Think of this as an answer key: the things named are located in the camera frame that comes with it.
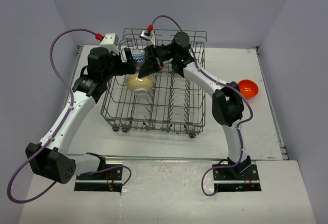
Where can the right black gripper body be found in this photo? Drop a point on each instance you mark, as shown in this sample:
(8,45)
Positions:
(165,53)

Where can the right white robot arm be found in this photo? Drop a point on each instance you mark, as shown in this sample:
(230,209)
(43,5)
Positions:
(227,102)

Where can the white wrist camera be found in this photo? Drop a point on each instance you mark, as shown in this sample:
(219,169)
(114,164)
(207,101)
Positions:
(148,35)
(109,41)

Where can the yellow dotted bowl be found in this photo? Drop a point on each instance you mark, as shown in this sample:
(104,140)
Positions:
(139,86)

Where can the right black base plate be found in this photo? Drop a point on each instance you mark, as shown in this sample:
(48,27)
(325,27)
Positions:
(247,181)

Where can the orange bowl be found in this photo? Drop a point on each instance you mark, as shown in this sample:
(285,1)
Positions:
(248,88)

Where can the blue zigzag patterned bowl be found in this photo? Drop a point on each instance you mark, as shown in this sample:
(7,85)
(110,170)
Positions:
(138,55)

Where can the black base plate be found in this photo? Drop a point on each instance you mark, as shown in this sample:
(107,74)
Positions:
(247,181)
(109,181)

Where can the grey wire dish rack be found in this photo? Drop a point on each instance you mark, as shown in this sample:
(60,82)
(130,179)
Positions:
(174,104)

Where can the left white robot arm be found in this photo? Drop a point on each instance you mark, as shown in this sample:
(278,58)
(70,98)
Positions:
(48,158)

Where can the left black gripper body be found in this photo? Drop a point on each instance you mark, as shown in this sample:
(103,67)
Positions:
(117,67)

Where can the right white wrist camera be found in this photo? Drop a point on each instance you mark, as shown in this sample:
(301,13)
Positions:
(148,35)

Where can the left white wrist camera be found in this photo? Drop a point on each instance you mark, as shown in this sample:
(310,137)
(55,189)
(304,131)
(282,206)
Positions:
(109,41)

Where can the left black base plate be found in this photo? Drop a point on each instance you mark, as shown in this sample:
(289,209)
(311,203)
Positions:
(109,181)

